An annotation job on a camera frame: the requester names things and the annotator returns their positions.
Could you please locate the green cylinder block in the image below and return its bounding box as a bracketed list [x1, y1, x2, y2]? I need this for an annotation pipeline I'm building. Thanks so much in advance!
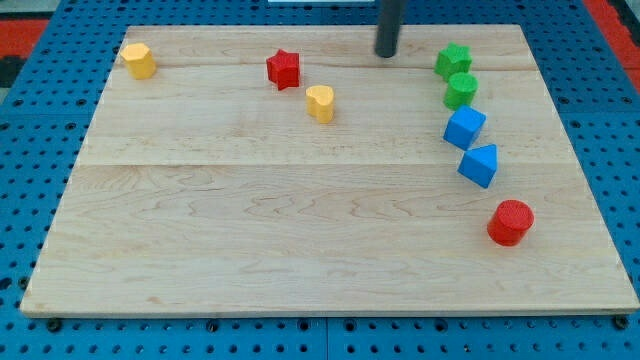
[443, 72, 479, 110]

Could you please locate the yellow hexagon block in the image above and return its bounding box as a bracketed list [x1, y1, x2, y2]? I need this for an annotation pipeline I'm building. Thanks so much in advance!
[120, 42, 156, 80]

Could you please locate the blue cube block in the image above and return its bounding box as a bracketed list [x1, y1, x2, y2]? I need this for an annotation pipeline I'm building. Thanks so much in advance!
[443, 105, 486, 150]

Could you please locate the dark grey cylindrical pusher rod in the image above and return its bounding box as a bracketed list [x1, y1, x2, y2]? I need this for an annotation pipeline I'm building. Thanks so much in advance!
[374, 0, 407, 58]

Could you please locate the light wooden board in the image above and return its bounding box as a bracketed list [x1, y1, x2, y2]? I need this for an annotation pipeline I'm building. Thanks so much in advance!
[21, 25, 639, 319]

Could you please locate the yellow heart block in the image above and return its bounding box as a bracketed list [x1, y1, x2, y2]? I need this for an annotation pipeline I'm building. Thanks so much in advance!
[305, 85, 335, 124]

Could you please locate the blue triangular prism block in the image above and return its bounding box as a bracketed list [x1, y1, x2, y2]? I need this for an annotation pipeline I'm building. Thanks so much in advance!
[457, 144, 498, 188]

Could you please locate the red star block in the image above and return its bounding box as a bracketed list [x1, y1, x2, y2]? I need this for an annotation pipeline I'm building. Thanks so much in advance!
[266, 49, 300, 91]

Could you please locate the red cylinder block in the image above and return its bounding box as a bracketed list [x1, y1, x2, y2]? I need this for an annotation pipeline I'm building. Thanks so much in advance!
[486, 199, 535, 247]

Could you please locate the green star block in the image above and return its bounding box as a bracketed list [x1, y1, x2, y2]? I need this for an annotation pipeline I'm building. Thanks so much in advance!
[434, 42, 473, 82]

